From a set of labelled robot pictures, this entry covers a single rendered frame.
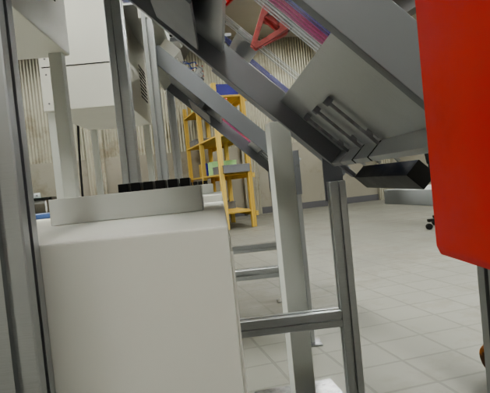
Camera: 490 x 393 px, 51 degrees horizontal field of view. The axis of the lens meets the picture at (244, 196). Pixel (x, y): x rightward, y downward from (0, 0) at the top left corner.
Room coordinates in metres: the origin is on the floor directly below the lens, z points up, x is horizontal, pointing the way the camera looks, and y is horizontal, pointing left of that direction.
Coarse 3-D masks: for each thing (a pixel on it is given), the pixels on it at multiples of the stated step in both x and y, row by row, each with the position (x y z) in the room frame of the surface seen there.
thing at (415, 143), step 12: (420, 132) 0.74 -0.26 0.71; (372, 144) 0.97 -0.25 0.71; (384, 144) 0.88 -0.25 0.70; (396, 144) 0.81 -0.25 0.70; (408, 144) 0.75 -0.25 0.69; (420, 144) 0.70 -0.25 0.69; (348, 156) 1.10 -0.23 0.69; (360, 156) 0.99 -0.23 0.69; (372, 156) 0.90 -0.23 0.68; (384, 156) 0.84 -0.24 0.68; (396, 156) 0.80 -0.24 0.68
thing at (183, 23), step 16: (160, 0) 1.00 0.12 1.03; (176, 0) 0.92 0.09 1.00; (192, 0) 1.00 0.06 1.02; (208, 0) 0.93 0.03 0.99; (224, 0) 0.89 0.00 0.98; (160, 16) 1.14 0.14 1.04; (176, 16) 1.03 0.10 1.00; (192, 16) 0.94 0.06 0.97; (208, 16) 1.02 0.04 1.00; (224, 16) 0.98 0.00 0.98; (176, 32) 1.17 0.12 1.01; (192, 32) 1.05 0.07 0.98; (208, 32) 1.13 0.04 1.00
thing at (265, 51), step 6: (228, 18) 1.02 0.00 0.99; (228, 24) 1.02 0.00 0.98; (234, 24) 1.02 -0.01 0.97; (234, 30) 1.03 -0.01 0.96; (240, 30) 1.02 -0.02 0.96; (246, 36) 1.02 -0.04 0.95; (258, 48) 1.02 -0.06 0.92; (264, 48) 1.02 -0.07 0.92; (264, 54) 1.03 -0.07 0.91; (270, 54) 1.02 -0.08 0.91; (276, 60) 1.02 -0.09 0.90; (282, 66) 1.02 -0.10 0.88; (288, 66) 1.02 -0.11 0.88; (288, 72) 1.02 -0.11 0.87; (294, 72) 1.02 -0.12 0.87; (294, 78) 1.03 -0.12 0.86
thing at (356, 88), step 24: (336, 48) 0.71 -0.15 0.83; (312, 72) 0.86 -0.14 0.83; (336, 72) 0.79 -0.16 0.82; (360, 72) 0.72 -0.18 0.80; (288, 96) 1.13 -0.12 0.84; (312, 96) 0.99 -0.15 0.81; (336, 96) 0.89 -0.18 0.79; (360, 96) 0.80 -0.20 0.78; (384, 96) 0.73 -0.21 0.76; (336, 120) 1.03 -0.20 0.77; (360, 120) 0.91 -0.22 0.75; (384, 120) 0.82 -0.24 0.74; (408, 120) 0.75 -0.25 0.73; (336, 144) 1.22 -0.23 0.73
